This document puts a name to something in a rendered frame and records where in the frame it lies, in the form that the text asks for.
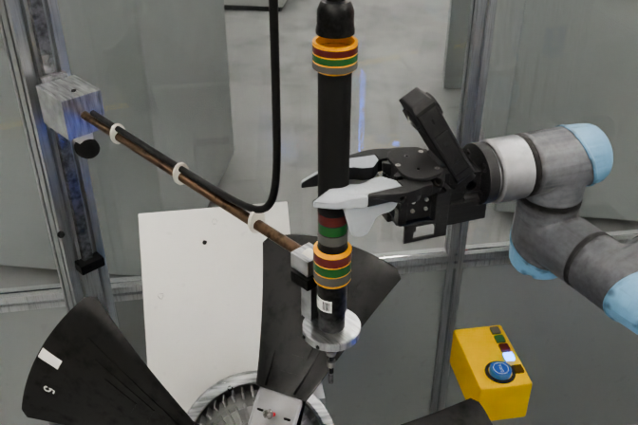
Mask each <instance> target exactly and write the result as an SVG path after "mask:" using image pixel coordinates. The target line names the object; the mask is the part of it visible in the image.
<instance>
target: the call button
mask: <svg viewBox="0 0 638 425"><path fill-rule="evenodd" d="M489 373H490V375H491V376H492V377H493V378H495V379H499V380H506V379H509V378H510V377H511V375H512V368H511V366H510V365H509V364H507V363H506V361H494V362H492V363H491V364H490V368H489Z"/></svg>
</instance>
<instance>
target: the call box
mask: <svg viewBox="0 0 638 425"><path fill-rule="evenodd" d="M492 326H498V327H499V329H500V331H501V334H497V335H503V337H504V339H505V340H506V342H502V343H508V345H509V347H510V349H511V351H508V352H513V354H514V356H515V358H516V359H515V360H509V361H506V359H505V358H504V356H503V353H506V352H501V351H500V349H499V347H498V345H499V343H497V342H496V340H495V338H494V336H495V335H493V334H492V333H491V331H490V327H492ZM492 326H483V327H474V328H465V329H457V330H454V332H453V340H452V347H451V354H450V361H449V362H450V364H451V367H452V369H453V371H454V374H455V376H456V378H457V381H458V383H459V385H460V389H461V390H462V393H463V395H464V397H465V400H466V399H468V398H472V399H474V400H476V401H478V402H479V403H480V404H481V406H482V407H483V409H484V410H485V412H486V414H487V415H488V416H489V418H490V420H491V421H494V420H501V419H508V418H516V417H524V416H526V412H527V407H528V403H529V398H530V393H531V390H532V385H533V384H532V382H531V380H530V378H529V376H528V374H527V372H526V371H525V369H524V367H523V365H522V363H521V361H520V360H519V358H518V356H517V354H516V351H515V350H514V348H513V346H512V345H511V343H510V341H509V340H508V338H507V336H506V334H505V332H504V330H503V329H502V327H501V325H492ZM494 361H506V363H507V364H509V365H510V366H511V368H512V365H516V364H521V366H522V367H523V369H524V373H520V374H516V373H515V372H514V370H513V368H512V375H511V377H510V378H509V379H506V380H499V379H495V378H493V377H492V376H491V375H490V373H489V368H490V364H491V363H492V362H494Z"/></svg>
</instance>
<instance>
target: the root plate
mask: <svg viewBox="0 0 638 425"><path fill-rule="evenodd" d="M257 408H261V409H264V410H263V412H264V411H265V410H269V409H271V410H272V412H273V413H275V416H273V417H272V418H271V419H267V418H265V417H264V416H263V412H261V411H258V410H257ZM301 408H302V400H301V399H297V398H294V397H289V396H286V395H283V394H280V393H277V392H275V391H272V390H269V389H266V388H264V387H260V388H259V389H258V392H257V395H256V398H255V401H254V405H253V409H252V412H251V416H250V419H249V422H248V425H297V421H298V418H299V415H300V412H301ZM284 417H286V418H289V419H290V420H291V421H287V420H284Z"/></svg>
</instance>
